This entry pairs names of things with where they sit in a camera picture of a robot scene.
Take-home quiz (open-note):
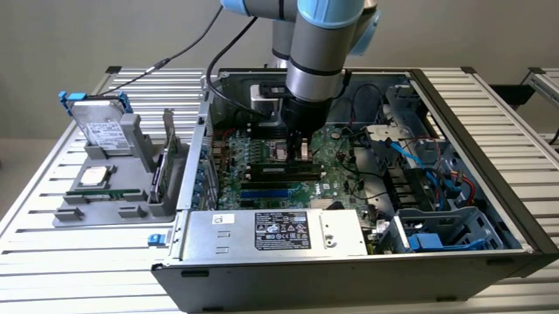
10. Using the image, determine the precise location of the silver chipset heat sink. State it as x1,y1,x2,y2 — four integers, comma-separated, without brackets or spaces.
311,200,347,211

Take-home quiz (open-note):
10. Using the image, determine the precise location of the green RAM stick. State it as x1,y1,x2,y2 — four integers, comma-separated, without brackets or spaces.
64,188,141,201

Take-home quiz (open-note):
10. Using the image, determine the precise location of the open black PC case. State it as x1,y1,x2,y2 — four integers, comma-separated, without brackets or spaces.
151,67,559,314

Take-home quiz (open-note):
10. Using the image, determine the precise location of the metal slat side table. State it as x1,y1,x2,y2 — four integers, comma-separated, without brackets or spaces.
523,67,559,147

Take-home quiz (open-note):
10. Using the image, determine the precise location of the graphics card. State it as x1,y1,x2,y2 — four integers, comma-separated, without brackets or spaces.
149,109,183,204

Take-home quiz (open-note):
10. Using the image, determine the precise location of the black cable with connector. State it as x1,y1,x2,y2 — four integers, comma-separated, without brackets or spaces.
89,5,224,98

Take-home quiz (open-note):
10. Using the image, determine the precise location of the black looping camera cable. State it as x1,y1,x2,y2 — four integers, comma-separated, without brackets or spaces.
206,16,278,119

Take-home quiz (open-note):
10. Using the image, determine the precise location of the hard disk with blue bracket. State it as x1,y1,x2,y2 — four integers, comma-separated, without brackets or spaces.
57,91,133,152

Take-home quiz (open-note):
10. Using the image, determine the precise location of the grey drive cage blue lever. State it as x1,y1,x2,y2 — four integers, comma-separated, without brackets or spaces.
378,205,512,255

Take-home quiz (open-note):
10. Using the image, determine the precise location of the silver power supply unit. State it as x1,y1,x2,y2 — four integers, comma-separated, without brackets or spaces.
178,209,368,260

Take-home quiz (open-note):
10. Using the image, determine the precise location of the blue expansion slot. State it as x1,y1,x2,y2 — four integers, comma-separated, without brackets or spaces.
239,190,292,198

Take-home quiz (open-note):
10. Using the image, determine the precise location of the green motherboard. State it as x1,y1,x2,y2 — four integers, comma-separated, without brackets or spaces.
208,125,388,226

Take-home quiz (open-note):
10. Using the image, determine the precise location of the dark installed RAM stick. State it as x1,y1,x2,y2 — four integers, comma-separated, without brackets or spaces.
250,163,323,175

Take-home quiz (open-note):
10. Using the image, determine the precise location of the silver CPU chip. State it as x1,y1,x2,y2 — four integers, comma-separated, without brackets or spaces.
80,166,109,188

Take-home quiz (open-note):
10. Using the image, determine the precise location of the CPU socket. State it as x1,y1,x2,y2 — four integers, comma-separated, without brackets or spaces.
264,139,292,164

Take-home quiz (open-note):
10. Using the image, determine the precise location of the metal disk bay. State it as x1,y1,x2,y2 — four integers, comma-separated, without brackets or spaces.
363,84,451,171

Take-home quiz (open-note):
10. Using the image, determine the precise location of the red wire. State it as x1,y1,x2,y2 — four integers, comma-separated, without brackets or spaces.
454,172,478,205

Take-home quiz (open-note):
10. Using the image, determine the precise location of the black expansion slot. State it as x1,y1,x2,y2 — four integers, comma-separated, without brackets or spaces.
239,181,295,190

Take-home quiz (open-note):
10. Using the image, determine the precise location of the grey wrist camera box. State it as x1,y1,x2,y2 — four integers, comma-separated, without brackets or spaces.
250,84,290,127

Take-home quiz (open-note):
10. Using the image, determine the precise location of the grey parts rack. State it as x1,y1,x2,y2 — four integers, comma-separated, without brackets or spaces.
52,113,190,229

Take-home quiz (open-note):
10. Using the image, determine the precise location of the light blue flat wire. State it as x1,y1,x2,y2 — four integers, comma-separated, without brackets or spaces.
383,137,427,169

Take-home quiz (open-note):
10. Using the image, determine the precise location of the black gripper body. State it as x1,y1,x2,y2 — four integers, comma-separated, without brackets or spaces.
280,96,332,139

